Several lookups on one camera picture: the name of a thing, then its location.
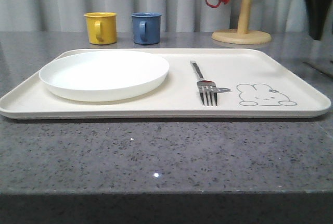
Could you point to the grey curtain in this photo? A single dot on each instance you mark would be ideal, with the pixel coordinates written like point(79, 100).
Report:
point(68, 15)

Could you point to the wooden mug tree stand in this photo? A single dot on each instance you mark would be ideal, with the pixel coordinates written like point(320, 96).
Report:
point(242, 35)

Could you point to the blue enamel mug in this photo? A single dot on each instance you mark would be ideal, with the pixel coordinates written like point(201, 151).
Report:
point(146, 28)

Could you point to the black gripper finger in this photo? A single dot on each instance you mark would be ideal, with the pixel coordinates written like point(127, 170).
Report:
point(317, 11)

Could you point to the cream rabbit serving tray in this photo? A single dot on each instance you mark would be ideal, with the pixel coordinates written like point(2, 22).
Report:
point(258, 87)

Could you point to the yellow enamel mug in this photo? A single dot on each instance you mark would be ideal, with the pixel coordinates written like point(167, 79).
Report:
point(101, 28)

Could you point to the steel fork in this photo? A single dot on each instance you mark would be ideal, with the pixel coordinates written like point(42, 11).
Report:
point(206, 88)

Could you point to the white round plate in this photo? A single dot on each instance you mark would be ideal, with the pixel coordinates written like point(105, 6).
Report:
point(104, 75)

